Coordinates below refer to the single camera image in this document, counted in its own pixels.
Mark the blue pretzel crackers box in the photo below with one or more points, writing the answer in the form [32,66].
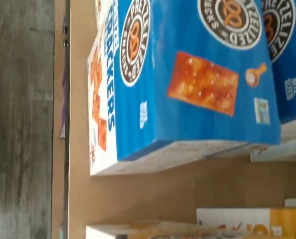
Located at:
[188,119]
[292,87]

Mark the black metal shelf beam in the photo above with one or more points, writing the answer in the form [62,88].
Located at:
[67,149]

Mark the yellow honey mustard crackers box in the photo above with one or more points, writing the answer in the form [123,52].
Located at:
[287,219]
[105,234]

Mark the brown shelf board with crackers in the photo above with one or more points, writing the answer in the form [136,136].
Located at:
[163,194]

